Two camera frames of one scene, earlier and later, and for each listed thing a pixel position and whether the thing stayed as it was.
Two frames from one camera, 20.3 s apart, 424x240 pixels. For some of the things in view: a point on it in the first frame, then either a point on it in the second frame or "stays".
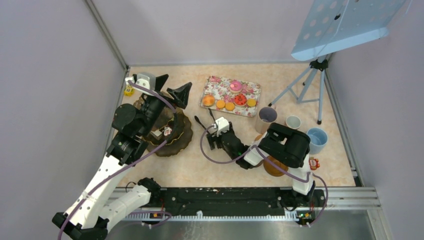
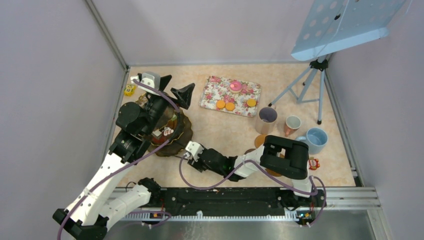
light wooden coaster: [258, 137] stays
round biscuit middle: [229, 106] stays
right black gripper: [213, 137] -> [197, 164]
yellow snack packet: [129, 90] stays
